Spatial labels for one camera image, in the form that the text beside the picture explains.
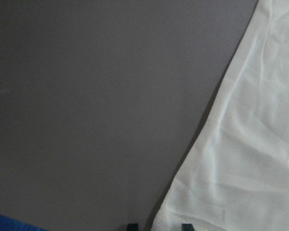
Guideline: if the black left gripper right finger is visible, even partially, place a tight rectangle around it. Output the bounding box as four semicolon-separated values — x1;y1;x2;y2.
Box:
182;223;193;231

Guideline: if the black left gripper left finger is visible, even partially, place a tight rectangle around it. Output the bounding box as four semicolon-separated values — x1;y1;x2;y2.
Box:
127;223;138;231

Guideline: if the cream long-sleeve graphic shirt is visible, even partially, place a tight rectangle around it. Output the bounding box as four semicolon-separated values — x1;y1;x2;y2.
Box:
152;0;289;231

